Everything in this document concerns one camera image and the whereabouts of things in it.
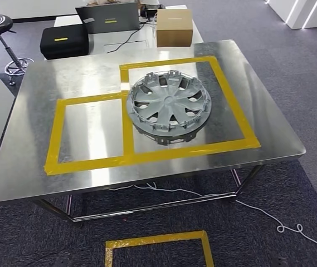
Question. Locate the silver wheel hubcap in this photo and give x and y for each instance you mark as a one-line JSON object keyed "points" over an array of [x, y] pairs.
{"points": [[169, 101]]}

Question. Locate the stainless steel workbench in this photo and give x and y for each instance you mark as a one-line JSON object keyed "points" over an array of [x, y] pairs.
{"points": [[21, 147]]}

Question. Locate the yellow tape double-rectangle outline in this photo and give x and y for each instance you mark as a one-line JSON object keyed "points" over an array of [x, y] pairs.
{"points": [[127, 140]]}

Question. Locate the yellow floor tape square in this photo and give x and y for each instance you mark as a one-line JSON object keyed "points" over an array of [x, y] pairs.
{"points": [[158, 238]]}

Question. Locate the brown cardboard box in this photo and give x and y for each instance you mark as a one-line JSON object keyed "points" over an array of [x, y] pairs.
{"points": [[175, 27]]}

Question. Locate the black device box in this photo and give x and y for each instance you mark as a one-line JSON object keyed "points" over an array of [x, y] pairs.
{"points": [[151, 10]]}

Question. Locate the grey laptop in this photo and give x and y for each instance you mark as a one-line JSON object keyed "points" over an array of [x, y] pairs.
{"points": [[110, 16]]}

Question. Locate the black hard case yellow label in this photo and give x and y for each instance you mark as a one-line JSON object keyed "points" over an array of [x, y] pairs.
{"points": [[63, 44]]}

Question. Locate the white lit platform blocks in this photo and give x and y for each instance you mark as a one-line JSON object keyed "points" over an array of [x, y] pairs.
{"points": [[308, 13]]}

